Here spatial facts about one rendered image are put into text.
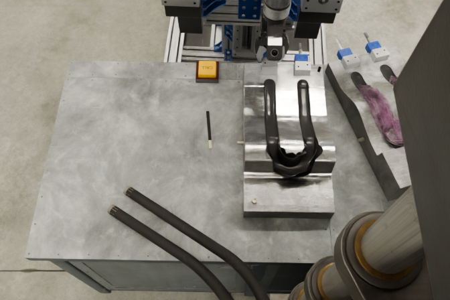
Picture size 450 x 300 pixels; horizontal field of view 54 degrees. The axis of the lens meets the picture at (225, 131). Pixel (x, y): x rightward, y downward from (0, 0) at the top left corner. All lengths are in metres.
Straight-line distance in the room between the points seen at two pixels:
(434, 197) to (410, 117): 0.06
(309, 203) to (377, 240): 0.81
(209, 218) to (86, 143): 0.47
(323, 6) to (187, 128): 0.63
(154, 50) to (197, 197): 1.48
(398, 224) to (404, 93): 0.17
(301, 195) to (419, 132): 1.03
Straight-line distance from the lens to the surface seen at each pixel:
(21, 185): 2.46
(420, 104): 0.31
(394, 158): 1.39
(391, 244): 0.50
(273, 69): 1.45
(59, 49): 2.85
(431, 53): 0.30
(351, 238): 0.59
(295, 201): 1.32
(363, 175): 1.46
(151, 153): 1.44
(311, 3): 1.62
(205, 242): 1.22
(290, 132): 1.34
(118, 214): 1.35
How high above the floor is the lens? 2.09
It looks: 62 degrees down
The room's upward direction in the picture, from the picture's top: straight up
